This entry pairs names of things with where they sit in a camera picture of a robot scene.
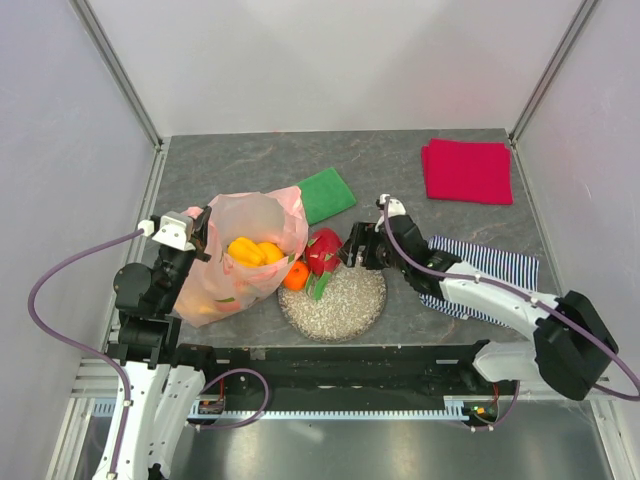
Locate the pink plastic bag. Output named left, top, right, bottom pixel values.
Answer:
left=174, top=186, right=308, bottom=327

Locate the round speckled plate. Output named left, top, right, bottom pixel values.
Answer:
left=277, top=266, right=387, bottom=343

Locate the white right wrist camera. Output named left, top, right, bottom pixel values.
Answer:
left=376, top=194, right=407, bottom=218

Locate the yellow bell pepper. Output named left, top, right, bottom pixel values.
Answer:
left=227, top=237, right=264, bottom=267

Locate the orange tangerine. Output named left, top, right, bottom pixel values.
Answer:
left=282, top=260, right=310, bottom=291

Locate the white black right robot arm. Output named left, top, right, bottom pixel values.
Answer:
left=338, top=213, right=619, bottom=400

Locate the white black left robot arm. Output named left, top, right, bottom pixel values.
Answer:
left=93, top=208, right=220, bottom=479

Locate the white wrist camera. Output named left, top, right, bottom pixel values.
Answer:
left=137, top=211, right=196, bottom=252
left=376, top=194, right=407, bottom=218

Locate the red dragon fruit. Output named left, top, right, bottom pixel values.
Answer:
left=304, top=228, right=343, bottom=301

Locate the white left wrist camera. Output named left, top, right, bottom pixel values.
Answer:
left=137, top=211, right=196, bottom=252

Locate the green cloth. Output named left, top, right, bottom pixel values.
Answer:
left=297, top=167, right=357, bottom=225

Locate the grey slotted cable duct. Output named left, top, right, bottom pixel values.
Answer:
left=92, top=395, right=471, bottom=420

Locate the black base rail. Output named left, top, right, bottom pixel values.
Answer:
left=204, top=344, right=515, bottom=411

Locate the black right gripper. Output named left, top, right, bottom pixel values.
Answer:
left=334, top=221, right=408, bottom=274

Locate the red cloth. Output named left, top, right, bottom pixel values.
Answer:
left=421, top=138, right=513, bottom=205

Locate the blue white striped cloth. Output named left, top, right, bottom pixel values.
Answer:
left=419, top=236, right=539, bottom=328

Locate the yellow lemon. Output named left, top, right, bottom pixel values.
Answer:
left=257, top=242, right=285, bottom=265

